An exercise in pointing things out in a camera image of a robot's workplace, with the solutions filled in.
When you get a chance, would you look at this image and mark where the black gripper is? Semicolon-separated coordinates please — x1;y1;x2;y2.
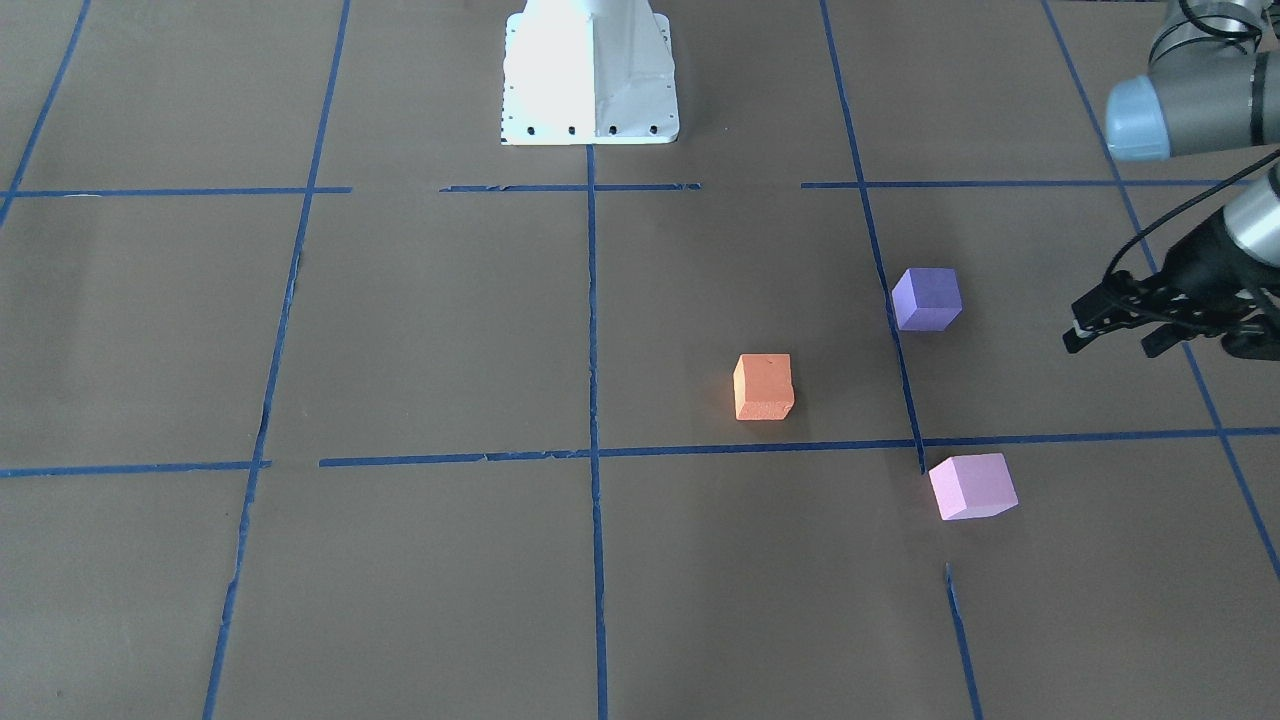
1062;211;1279;361

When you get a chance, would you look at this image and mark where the orange foam cube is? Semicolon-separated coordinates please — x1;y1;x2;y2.
732;354;795;421

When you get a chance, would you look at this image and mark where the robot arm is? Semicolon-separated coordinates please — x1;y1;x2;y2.
1062;1;1279;361

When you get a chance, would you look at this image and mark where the purple foam cube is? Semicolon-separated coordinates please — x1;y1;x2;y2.
890;266;964;332

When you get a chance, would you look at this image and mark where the pink foam cube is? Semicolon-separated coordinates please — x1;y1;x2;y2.
928;454;1020;521

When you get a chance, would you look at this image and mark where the brown paper table cover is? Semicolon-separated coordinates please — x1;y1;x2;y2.
3;1;1277;719

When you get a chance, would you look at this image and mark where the black camera cable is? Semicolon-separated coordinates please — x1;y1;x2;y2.
1100;150;1280;291

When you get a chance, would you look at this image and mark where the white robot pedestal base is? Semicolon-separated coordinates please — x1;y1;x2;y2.
500;1;681;147

